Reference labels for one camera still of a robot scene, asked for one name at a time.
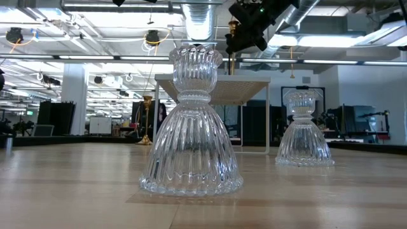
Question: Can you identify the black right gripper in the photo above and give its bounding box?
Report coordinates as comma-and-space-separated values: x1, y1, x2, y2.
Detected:
224, 0, 289, 55

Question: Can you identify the clear ribbed glass candle holder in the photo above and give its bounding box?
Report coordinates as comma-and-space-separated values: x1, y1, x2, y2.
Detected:
275, 90, 335, 167
139, 44, 244, 197

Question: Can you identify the white perforated metal shelf riser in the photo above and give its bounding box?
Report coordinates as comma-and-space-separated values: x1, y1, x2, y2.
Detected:
153, 74, 272, 155

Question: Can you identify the white cabinet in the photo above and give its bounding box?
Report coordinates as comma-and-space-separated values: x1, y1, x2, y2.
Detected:
88, 116, 113, 135

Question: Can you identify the black partition panel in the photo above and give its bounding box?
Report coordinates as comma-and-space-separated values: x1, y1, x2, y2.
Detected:
37, 101, 76, 136

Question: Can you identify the black ceiling cable reel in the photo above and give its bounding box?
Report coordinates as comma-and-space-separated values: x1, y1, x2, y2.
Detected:
145, 29, 161, 46
5, 27, 25, 44

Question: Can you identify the silver ventilation duct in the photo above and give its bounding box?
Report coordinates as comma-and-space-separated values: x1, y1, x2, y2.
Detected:
181, 3, 220, 42

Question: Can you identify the yellow hanging ceiling cord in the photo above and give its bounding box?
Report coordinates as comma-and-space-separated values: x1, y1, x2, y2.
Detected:
288, 46, 295, 80

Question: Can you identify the black aluminium table frame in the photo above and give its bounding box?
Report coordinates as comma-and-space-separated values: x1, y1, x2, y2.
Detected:
0, 135, 407, 156

